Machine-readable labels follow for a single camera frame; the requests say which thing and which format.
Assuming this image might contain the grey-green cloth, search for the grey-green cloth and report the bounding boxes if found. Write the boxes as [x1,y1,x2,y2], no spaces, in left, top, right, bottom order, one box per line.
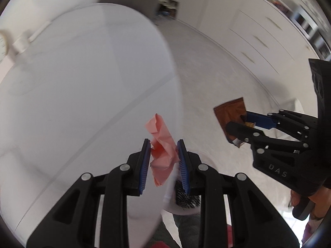
[173,213,205,248]

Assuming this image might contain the brown snack wrapper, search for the brown snack wrapper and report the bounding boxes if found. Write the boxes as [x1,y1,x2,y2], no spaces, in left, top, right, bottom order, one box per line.
[213,97,256,149]

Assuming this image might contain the pink paper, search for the pink paper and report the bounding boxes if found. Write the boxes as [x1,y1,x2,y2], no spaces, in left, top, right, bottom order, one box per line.
[145,113,180,188]

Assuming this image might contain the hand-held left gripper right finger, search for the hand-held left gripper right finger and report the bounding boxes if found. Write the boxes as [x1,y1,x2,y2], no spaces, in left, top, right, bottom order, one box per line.
[176,139,300,248]

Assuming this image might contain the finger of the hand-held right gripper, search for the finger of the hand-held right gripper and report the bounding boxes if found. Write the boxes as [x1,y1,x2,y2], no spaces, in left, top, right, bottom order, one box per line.
[225,120,303,148]
[242,109,318,140]

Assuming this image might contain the dark built-in oven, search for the dark built-in oven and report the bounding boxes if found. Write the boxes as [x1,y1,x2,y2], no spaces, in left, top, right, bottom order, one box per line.
[290,0,331,60]

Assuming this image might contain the white plug with cable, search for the white plug with cable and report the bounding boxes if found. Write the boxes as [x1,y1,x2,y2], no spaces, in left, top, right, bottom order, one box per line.
[10,22,51,55]

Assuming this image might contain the person's right forearm pink sleeve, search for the person's right forearm pink sleeve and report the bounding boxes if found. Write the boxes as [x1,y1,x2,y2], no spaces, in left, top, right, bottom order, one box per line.
[304,213,324,244]

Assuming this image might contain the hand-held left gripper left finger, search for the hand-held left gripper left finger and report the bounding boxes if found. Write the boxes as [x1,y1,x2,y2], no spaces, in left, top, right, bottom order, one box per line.
[26,139,151,248]

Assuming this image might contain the person's right hand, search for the person's right hand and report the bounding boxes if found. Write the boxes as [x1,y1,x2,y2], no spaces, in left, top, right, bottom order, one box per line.
[290,185,329,220]

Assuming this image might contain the white drawer cabinet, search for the white drawer cabinet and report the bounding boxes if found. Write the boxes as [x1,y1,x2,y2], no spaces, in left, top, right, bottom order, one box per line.
[199,0,320,114]

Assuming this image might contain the white trash bin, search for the white trash bin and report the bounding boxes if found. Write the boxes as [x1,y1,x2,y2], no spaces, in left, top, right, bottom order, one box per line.
[161,154,221,217]

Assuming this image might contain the open storage shelf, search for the open storage shelf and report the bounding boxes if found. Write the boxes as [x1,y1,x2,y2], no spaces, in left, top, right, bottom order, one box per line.
[156,0,179,20]

